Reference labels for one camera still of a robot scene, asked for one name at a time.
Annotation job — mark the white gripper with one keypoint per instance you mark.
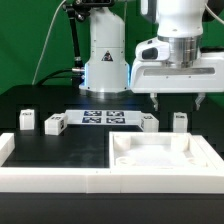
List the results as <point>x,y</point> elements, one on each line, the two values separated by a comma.
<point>206,75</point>

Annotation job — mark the white square tabletop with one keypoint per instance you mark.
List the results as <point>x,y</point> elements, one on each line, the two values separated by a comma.
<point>156,151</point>

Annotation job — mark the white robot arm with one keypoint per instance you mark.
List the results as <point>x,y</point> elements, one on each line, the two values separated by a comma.
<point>171,62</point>

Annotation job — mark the white U-shaped fence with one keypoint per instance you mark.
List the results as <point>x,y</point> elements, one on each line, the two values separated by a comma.
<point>108,180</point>

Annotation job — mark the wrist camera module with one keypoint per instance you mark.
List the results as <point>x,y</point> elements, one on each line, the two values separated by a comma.
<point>153,50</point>

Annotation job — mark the white marker base plate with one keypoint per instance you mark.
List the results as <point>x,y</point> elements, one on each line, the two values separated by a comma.
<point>103,117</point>

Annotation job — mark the black camera stand pole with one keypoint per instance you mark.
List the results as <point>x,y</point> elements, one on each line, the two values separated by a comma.
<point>78,11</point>

